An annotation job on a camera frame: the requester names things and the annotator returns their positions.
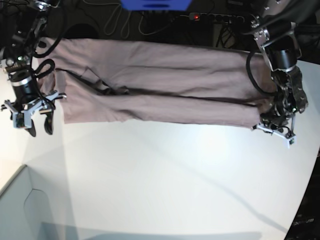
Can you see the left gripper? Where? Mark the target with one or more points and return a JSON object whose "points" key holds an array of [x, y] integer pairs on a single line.
{"points": [[279, 125]]}

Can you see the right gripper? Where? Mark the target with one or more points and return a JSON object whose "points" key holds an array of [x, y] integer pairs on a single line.
{"points": [[44, 104]]}

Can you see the mauve pink t-shirt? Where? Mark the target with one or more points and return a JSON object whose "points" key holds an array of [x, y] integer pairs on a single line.
{"points": [[117, 81]]}

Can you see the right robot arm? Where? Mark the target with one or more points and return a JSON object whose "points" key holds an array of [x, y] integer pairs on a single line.
{"points": [[25, 67]]}

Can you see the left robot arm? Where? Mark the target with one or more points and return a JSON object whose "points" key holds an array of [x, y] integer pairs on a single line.
{"points": [[273, 29]]}

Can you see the black power strip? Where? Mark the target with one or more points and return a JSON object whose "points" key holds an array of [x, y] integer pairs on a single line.
{"points": [[217, 18]]}

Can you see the blue plastic crate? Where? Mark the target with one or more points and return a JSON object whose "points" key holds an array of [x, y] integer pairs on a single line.
{"points": [[155, 5]]}

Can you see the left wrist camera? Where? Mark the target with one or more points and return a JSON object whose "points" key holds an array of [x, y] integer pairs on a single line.
{"points": [[290, 140]]}

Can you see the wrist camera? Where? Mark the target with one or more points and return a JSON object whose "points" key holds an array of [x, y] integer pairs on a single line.
{"points": [[22, 120], [290, 140]]}

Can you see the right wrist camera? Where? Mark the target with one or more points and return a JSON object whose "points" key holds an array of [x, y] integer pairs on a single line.
{"points": [[22, 120]]}

